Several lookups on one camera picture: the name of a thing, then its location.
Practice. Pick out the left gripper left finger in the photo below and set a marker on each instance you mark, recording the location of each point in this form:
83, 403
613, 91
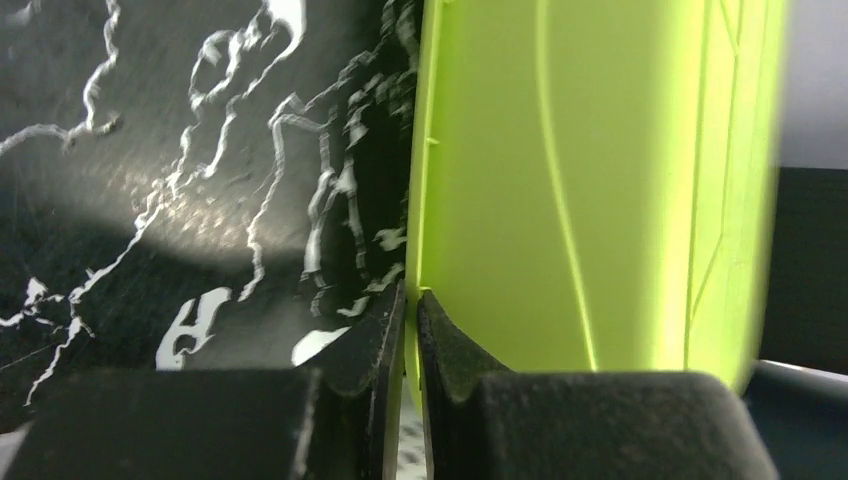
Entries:
336, 416

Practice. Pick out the green plastic basin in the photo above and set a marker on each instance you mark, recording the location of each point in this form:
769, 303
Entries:
593, 181

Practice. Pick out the black ribbed bucket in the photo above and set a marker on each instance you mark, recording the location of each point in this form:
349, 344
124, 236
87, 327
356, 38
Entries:
806, 309

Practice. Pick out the large dark blue bucket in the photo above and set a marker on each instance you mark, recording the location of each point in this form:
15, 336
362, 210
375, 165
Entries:
801, 415

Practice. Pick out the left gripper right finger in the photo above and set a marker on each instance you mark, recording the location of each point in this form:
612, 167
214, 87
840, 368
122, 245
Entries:
486, 421

